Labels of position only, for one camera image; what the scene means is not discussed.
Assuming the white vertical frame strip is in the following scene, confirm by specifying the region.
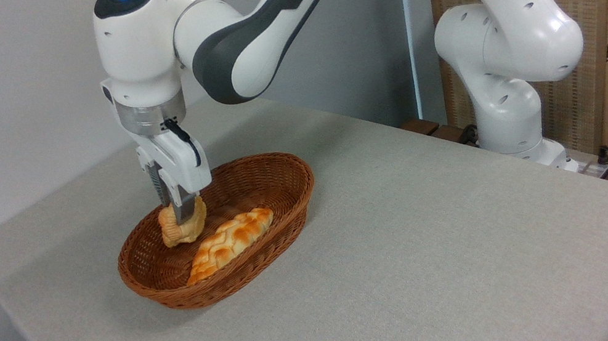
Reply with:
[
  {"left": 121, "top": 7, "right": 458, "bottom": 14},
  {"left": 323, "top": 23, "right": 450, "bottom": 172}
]
[{"left": 401, "top": 0, "right": 455, "bottom": 126}]

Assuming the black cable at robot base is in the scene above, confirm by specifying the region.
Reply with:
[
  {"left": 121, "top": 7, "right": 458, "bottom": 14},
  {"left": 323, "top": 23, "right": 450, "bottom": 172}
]
[{"left": 457, "top": 123, "right": 481, "bottom": 147}]

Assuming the long braided bread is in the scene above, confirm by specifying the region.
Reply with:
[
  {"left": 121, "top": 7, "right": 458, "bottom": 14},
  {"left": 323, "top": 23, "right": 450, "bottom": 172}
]
[{"left": 176, "top": 205, "right": 284, "bottom": 287}]

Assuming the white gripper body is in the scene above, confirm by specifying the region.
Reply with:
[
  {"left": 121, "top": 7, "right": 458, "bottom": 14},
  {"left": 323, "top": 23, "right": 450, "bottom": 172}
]
[{"left": 133, "top": 123, "right": 216, "bottom": 211}]

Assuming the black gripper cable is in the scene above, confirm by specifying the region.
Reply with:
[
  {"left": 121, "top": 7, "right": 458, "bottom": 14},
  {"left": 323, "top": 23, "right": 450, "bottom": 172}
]
[{"left": 161, "top": 114, "right": 203, "bottom": 173}]

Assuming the brown woven oval basket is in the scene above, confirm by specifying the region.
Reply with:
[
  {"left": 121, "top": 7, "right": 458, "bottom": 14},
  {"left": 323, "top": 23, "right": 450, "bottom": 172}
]
[{"left": 103, "top": 145, "right": 333, "bottom": 321}]

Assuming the round flower-shaped bread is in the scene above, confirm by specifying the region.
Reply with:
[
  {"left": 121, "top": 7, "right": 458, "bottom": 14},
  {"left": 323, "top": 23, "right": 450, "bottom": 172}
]
[{"left": 155, "top": 195, "right": 213, "bottom": 250}]

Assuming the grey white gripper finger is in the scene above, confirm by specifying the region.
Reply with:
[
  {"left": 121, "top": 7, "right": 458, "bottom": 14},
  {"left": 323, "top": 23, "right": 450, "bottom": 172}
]
[
  {"left": 145, "top": 161, "right": 172, "bottom": 210},
  {"left": 170, "top": 194, "right": 200, "bottom": 227}
]

